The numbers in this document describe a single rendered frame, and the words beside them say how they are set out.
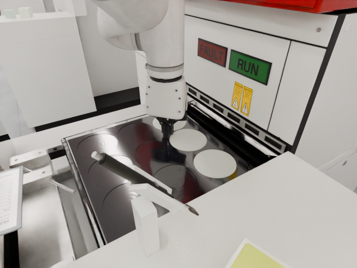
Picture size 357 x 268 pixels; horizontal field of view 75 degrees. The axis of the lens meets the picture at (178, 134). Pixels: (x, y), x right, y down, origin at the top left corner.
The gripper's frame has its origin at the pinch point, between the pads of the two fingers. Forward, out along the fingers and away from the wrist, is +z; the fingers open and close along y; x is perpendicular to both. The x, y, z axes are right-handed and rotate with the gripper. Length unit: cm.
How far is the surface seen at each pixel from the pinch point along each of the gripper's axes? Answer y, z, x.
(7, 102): -247, 92, 128
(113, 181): -5.6, 2.1, -19.4
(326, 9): 27.4, -30.8, -7.9
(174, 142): 2.8, 1.9, -2.7
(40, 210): -16.7, 4.0, -29.3
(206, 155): 12.0, 2.0, -4.9
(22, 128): -185, 92, 89
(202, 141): 9.7, 2.0, 0.4
